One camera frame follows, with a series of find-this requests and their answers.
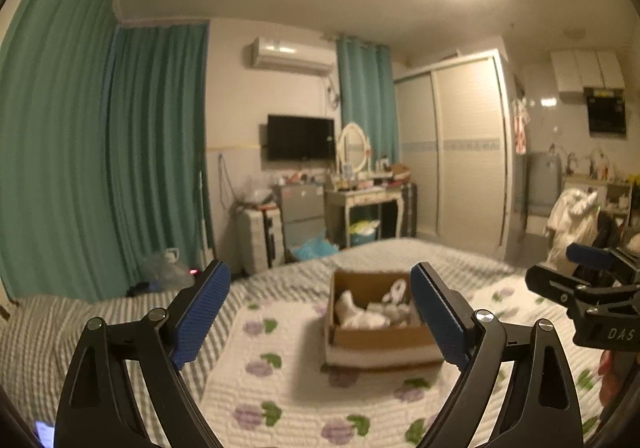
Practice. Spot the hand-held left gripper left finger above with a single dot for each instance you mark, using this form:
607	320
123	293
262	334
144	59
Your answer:
202	318

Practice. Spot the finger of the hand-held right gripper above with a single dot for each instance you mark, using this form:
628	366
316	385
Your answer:
590	255
550	280

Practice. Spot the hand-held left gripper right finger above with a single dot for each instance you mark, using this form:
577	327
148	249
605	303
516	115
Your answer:
440	318

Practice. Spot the beige sock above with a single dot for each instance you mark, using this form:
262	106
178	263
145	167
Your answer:
406	315

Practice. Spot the brown cardboard box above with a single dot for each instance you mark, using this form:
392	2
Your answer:
380	340

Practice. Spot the large white sock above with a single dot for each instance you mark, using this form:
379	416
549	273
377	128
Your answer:
352	313

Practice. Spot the person's right hand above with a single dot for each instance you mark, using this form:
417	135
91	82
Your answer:
607	378

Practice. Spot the black chair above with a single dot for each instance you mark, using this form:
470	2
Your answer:
607	230

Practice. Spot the white jacket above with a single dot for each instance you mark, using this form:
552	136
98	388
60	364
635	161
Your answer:
570	218

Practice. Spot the clear bag with white jug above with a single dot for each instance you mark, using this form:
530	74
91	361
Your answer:
165	270

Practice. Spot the wooden shelf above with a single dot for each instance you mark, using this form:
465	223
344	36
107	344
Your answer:
620	193

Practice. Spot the white suitcase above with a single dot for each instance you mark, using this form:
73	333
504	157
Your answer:
257	240

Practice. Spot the white floral quilt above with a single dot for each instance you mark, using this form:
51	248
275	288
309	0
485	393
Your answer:
280	388

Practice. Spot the dark striped suitcase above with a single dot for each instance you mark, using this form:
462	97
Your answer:
409	210

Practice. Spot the yellow green bag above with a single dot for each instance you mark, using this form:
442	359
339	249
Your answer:
362	228

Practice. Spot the blue plastic bag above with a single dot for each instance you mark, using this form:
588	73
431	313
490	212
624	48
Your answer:
315	248

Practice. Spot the clear plastic bag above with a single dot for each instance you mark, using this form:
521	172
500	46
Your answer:
257	193

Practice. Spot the white vanity table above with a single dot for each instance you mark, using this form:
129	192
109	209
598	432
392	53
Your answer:
362	200

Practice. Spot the black range hood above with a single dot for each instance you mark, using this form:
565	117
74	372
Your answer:
606	112

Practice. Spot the hanging pink cloth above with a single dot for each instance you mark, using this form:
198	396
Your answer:
521	127

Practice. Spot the small grey fridge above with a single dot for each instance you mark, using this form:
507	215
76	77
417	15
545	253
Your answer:
302	213

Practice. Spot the white sliding door wardrobe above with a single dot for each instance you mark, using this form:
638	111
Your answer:
465	152

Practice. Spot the white oval vanity mirror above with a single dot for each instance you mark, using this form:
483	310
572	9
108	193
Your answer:
352	147

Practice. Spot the smartphone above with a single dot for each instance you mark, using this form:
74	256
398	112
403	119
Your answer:
46	433

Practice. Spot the narrow blue curtain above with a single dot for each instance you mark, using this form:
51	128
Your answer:
367	97

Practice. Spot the wide teal curtain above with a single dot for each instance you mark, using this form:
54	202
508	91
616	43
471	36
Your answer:
65	127

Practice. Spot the white air conditioner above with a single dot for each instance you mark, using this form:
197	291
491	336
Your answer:
290	56

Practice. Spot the white wall cabinets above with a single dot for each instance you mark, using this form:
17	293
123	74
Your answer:
587	70

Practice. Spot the black wall television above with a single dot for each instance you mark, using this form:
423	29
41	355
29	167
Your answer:
300	137

